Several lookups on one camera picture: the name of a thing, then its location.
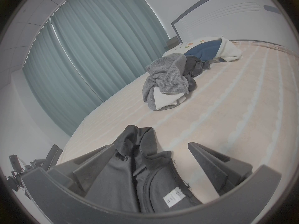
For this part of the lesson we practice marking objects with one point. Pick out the grey garment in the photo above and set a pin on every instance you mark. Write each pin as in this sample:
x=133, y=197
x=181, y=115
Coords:
x=168, y=78

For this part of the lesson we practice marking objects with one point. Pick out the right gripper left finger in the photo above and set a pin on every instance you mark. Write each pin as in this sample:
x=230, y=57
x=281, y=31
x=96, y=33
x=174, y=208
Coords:
x=93, y=169

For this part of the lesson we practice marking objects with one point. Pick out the white printed pillow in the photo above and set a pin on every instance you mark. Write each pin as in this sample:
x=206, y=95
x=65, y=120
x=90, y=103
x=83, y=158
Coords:
x=182, y=48

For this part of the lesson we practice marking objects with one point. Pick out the dark blue garment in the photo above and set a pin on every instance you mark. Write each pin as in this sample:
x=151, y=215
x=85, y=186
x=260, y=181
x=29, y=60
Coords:
x=205, y=50

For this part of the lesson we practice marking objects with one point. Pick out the black shiny garment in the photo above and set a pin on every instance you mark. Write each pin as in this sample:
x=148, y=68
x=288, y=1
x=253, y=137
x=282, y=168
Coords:
x=193, y=66

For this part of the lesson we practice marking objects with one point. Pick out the white garment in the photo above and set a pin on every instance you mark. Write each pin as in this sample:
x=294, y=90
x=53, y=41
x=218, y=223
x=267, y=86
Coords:
x=165, y=99
x=230, y=51

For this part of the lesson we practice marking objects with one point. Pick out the black T-shirt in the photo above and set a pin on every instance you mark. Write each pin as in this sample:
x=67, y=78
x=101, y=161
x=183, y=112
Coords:
x=121, y=183

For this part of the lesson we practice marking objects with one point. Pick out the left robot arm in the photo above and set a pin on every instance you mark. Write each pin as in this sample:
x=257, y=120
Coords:
x=12, y=183

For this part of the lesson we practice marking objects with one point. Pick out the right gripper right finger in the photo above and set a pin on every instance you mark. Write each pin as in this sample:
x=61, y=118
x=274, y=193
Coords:
x=217, y=171

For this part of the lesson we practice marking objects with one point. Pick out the grey bedside table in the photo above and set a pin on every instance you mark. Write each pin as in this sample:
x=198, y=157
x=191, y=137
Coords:
x=173, y=42

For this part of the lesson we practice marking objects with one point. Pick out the blue-green curtain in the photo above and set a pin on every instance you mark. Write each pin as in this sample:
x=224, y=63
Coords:
x=105, y=31
x=58, y=78

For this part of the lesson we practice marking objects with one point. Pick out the bed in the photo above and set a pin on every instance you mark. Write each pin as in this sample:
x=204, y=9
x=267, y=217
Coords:
x=233, y=101

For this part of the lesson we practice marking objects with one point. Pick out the black chest of drawers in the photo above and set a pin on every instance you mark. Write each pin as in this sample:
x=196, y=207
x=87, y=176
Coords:
x=54, y=155

